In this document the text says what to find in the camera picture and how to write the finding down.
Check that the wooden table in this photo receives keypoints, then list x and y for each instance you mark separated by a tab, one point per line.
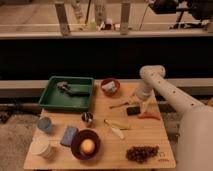
112	152

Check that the grey tool in tray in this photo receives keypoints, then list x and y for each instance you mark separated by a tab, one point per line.
64	87

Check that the white stacked cups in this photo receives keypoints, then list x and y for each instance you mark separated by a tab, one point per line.
41	146

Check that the blue sponge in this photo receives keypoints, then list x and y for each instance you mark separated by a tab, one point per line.
68	136

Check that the black eraser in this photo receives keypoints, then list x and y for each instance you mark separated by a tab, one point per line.
133	110

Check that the dark red bowl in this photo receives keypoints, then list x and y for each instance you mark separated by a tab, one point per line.
78	140

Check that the blue cup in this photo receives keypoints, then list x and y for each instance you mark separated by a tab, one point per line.
45	125

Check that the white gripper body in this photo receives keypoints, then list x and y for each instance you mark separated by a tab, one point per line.
143	91

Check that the red bowl with white item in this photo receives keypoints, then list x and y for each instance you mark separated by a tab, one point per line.
110	86

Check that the bunch of dark grapes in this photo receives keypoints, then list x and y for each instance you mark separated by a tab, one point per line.
141	154

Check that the small metal cup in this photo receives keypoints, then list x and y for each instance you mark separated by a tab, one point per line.
87	118

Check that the green plastic tray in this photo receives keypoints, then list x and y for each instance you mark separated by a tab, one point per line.
54	100

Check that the wooden spatula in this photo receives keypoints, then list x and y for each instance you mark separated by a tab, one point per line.
116	124

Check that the orange ball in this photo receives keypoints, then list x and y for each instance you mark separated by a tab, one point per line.
87	146

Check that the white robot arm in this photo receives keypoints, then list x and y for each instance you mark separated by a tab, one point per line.
195	143

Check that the orange carrot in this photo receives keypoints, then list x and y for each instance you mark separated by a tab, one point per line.
146	115

